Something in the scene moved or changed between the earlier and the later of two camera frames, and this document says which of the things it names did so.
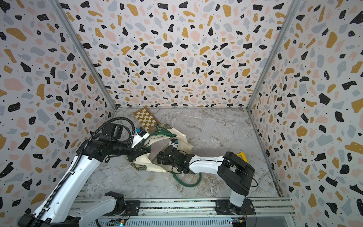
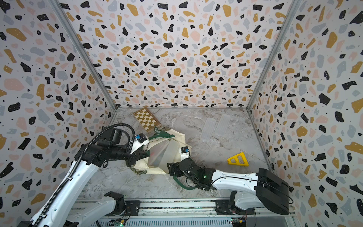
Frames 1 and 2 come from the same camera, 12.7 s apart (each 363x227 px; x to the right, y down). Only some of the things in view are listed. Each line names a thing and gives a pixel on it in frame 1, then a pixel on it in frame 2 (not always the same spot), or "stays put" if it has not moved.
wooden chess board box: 147,121 stays put
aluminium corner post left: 72,31 stays put
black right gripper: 164,160 to 178,165
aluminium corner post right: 291,8 stays put
